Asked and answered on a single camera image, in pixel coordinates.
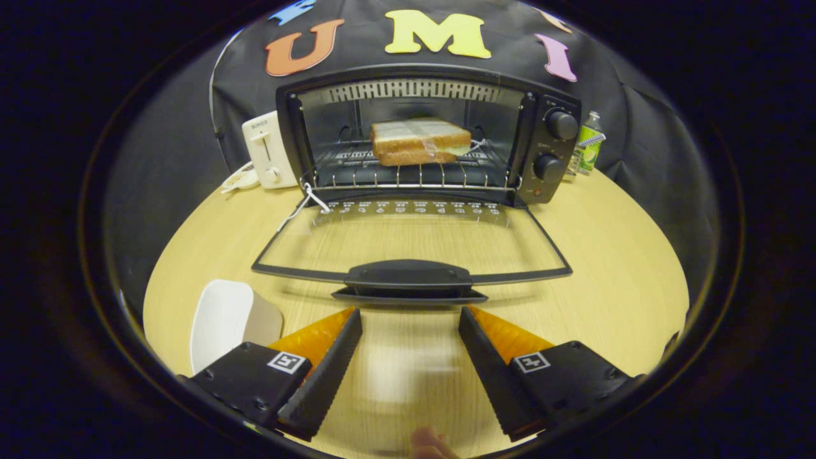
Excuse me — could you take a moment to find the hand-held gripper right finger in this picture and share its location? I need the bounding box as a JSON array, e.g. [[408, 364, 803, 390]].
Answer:
[[458, 306, 638, 442]]

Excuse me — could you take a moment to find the white string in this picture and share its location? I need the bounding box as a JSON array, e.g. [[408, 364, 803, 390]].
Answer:
[[276, 183, 332, 231]]

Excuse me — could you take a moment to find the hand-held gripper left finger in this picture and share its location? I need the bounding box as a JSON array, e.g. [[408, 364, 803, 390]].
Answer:
[[185, 307, 363, 442]]

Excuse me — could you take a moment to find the green label drink bottle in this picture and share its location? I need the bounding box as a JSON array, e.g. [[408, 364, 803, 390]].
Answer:
[[566, 111, 606, 179]]

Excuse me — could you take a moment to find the black toaster oven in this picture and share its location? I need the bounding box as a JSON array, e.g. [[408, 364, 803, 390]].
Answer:
[[252, 64, 582, 305]]

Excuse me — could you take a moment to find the white pop-up toaster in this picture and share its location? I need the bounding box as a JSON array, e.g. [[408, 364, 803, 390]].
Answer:
[[241, 110, 299, 190]]

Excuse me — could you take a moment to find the black backdrop cloth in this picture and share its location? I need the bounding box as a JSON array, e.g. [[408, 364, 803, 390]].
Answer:
[[102, 0, 721, 319]]

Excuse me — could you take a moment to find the metal wire oven rack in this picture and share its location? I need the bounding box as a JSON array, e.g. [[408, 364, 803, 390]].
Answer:
[[311, 139, 518, 192]]

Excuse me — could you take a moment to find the sandwich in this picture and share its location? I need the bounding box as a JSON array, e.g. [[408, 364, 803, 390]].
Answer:
[[370, 117, 474, 167]]

